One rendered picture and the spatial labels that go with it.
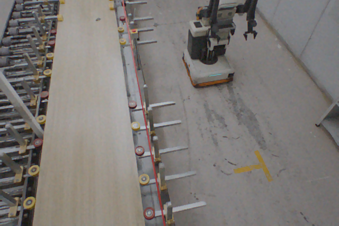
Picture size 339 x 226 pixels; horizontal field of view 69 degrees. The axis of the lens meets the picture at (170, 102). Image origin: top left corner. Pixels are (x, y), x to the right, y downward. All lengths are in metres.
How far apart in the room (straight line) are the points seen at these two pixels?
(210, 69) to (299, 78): 1.47
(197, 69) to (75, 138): 2.05
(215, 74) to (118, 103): 1.69
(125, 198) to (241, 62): 3.06
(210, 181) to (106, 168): 1.34
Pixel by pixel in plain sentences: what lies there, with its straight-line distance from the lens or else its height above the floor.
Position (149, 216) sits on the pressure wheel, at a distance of 1.89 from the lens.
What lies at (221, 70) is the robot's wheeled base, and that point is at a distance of 3.65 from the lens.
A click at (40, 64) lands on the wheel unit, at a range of 3.19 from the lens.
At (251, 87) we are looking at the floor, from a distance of 3.92.
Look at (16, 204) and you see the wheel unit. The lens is 2.26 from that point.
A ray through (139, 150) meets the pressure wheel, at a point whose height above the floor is 0.91.
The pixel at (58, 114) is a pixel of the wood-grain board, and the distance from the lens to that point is 2.49.
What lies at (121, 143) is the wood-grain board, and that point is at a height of 0.90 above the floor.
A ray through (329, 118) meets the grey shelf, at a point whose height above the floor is 0.14.
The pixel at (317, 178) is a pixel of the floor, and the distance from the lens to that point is 3.40.
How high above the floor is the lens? 2.72
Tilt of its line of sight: 50 degrees down
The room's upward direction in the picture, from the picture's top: straight up
